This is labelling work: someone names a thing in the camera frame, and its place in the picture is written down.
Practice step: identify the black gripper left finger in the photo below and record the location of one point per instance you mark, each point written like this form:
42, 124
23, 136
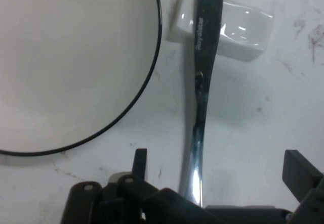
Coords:
131, 203

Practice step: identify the silver metal table knife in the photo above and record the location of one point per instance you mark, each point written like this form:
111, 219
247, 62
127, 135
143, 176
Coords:
205, 57

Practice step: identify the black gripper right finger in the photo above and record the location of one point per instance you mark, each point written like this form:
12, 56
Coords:
303, 178

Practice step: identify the white plate with black rim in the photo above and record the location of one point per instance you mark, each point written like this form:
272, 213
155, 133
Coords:
76, 57

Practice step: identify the white ceramic cutlery rest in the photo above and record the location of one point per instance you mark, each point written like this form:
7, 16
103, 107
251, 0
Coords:
243, 32

